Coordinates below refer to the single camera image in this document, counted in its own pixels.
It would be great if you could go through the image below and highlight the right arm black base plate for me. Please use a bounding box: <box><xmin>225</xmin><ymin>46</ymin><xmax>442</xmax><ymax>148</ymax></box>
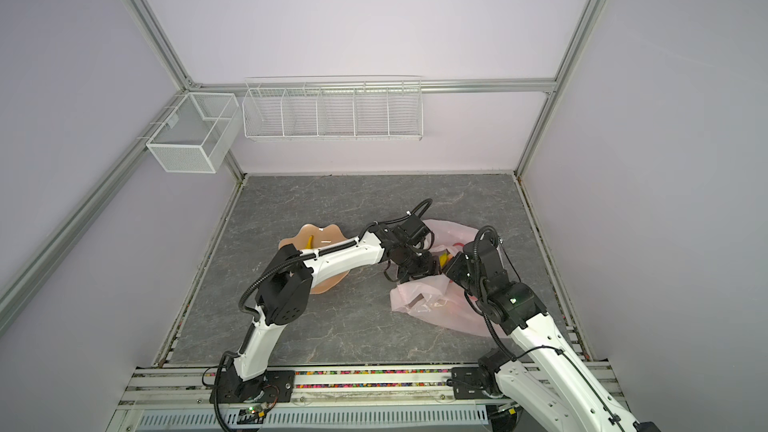
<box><xmin>449</xmin><ymin>362</ymin><xmax>534</xmax><ymax>400</ymax></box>

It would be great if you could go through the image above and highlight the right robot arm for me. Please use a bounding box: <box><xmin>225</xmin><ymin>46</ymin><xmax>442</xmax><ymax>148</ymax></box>
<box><xmin>445</xmin><ymin>226</ymin><xmax>659</xmax><ymax>431</ymax></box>

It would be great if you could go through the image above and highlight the tan scalloped fruit bowl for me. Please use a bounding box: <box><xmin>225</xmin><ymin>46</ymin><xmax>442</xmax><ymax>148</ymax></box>
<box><xmin>278</xmin><ymin>224</ymin><xmax>349</xmax><ymax>295</ymax></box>

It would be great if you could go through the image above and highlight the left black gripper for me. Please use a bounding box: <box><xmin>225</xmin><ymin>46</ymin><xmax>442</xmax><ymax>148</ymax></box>
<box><xmin>397</xmin><ymin>245</ymin><xmax>446</xmax><ymax>285</ymax></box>

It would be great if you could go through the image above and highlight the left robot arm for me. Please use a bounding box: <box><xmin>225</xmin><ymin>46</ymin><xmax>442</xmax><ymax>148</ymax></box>
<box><xmin>210</xmin><ymin>198</ymin><xmax>438</xmax><ymax>404</ymax></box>

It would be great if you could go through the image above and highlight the pink fruit-print plastic bag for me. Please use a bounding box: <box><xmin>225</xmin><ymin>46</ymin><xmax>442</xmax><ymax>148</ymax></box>
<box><xmin>390</xmin><ymin>219</ymin><xmax>490</xmax><ymax>337</ymax></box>

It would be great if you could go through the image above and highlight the long white wire basket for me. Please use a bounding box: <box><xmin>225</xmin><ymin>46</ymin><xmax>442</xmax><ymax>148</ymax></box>
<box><xmin>242</xmin><ymin>75</ymin><xmax>424</xmax><ymax>141</ymax></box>

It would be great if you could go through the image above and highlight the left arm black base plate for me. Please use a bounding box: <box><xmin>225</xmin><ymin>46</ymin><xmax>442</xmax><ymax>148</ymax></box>
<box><xmin>209</xmin><ymin>369</ymin><xmax>296</xmax><ymax>404</ymax></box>

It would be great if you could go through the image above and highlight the small white mesh basket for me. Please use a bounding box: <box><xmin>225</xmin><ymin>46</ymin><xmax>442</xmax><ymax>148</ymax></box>
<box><xmin>147</xmin><ymin>92</ymin><xmax>242</xmax><ymax>174</ymax></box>

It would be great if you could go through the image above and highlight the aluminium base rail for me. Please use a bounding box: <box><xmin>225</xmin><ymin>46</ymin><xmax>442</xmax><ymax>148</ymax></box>
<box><xmin>107</xmin><ymin>364</ymin><xmax>545</xmax><ymax>431</ymax></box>

